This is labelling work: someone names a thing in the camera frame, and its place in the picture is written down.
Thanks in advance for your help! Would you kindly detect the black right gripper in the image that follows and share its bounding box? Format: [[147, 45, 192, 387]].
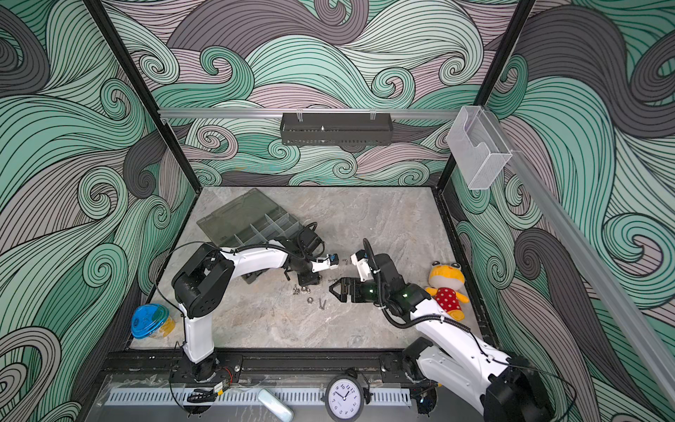
[[330, 277, 390, 302]]

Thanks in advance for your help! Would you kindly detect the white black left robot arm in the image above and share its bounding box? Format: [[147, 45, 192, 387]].
[[172, 224, 339, 383]]

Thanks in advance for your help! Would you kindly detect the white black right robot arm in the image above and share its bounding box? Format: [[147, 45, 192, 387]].
[[329, 243, 554, 421]]

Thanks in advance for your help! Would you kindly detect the grey compartment organizer box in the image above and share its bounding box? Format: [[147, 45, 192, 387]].
[[197, 188, 304, 252]]

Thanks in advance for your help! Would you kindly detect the white round clock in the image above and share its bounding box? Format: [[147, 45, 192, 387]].
[[323, 375, 365, 422]]

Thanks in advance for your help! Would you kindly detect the yellow frog plush toy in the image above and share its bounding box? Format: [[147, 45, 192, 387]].
[[425, 261, 469, 322]]

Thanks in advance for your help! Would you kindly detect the white oblong remote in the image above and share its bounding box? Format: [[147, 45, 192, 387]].
[[257, 389, 295, 422]]

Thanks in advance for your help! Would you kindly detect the blue lid fruit cup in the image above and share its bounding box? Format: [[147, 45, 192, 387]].
[[130, 303, 176, 339]]

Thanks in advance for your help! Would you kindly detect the black wall tray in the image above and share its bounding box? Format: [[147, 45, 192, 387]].
[[279, 114, 394, 147]]

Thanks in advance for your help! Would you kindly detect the aluminium rail bar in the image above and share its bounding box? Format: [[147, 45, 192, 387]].
[[158, 107, 459, 121]]

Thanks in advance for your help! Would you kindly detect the clear plastic wall holder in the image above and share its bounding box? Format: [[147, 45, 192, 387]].
[[446, 105, 513, 191]]

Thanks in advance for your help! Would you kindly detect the white perforated cable duct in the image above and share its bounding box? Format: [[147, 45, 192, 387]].
[[103, 387, 412, 407]]

